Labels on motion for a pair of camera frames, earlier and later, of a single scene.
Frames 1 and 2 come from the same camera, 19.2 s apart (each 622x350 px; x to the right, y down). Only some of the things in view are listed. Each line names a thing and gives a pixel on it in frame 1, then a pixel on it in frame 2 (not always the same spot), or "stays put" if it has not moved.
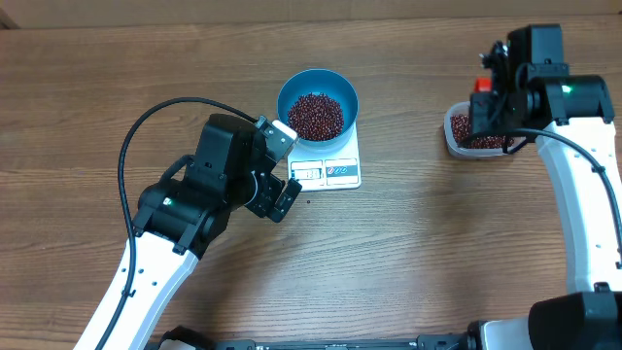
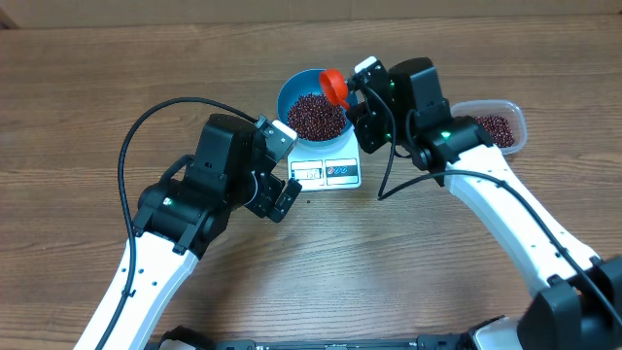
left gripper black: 271,197 stays put
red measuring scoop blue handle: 483,85 -> 334,87
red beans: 316,117 stays put
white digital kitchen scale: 335,168 stays put
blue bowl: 321,106 stays put
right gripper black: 482,115 -> 368,104
